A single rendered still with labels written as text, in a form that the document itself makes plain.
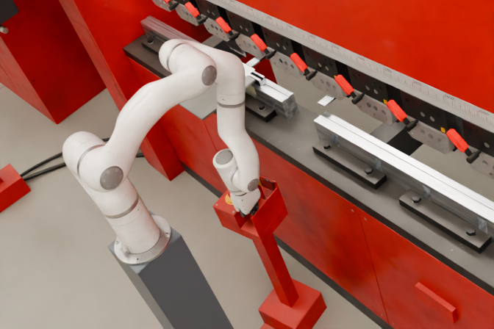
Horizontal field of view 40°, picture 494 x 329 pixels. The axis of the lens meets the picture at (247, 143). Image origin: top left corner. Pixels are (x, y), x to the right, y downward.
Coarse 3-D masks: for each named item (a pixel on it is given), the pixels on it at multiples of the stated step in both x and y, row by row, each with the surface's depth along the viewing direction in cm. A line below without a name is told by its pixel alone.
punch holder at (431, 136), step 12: (408, 96) 180; (408, 108) 184; (420, 108) 179; (432, 108) 175; (420, 120) 183; (432, 120) 178; (444, 120) 174; (456, 120) 176; (408, 132) 191; (420, 132) 186; (432, 132) 181; (444, 132) 177; (432, 144) 185; (444, 144) 180
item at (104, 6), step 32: (64, 0) 317; (96, 0) 311; (128, 0) 321; (96, 32) 318; (128, 32) 328; (192, 32) 351; (96, 64) 346; (128, 64) 335; (128, 96) 343; (160, 128) 364; (160, 160) 373
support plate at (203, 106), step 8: (248, 80) 261; (200, 96) 262; (208, 96) 261; (184, 104) 262; (192, 104) 260; (200, 104) 259; (208, 104) 257; (216, 104) 256; (192, 112) 257; (200, 112) 255; (208, 112) 254
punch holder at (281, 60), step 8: (264, 32) 224; (272, 32) 219; (272, 40) 223; (280, 40) 218; (288, 40) 214; (272, 48) 227; (280, 48) 222; (288, 48) 217; (296, 48) 216; (280, 56) 224; (288, 56) 220; (280, 64) 228; (288, 64) 223; (288, 72) 227; (296, 72) 222
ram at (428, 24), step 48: (240, 0) 223; (288, 0) 199; (336, 0) 179; (384, 0) 163; (432, 0) 149; (480, 0) 138; (384, 48) 175; (432, 48) 160; (480, 48) 147; (480, 96) 157
